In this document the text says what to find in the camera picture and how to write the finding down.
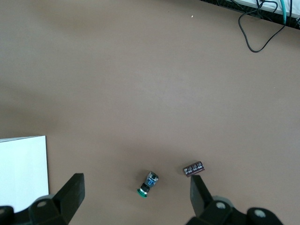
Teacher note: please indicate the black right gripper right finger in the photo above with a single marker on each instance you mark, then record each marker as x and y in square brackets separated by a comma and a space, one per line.
[201, 199]

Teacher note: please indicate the green push button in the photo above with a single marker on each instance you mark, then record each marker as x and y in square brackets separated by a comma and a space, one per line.
[148, 184]

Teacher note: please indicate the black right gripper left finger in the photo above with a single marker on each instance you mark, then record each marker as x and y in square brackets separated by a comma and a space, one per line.
[68, 199]

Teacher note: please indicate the white drawer cabinet housing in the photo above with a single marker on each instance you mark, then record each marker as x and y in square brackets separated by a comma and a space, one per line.
[23, 168]

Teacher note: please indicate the dark cylindrical capacitor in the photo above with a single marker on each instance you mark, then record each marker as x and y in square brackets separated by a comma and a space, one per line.
[194, 169]

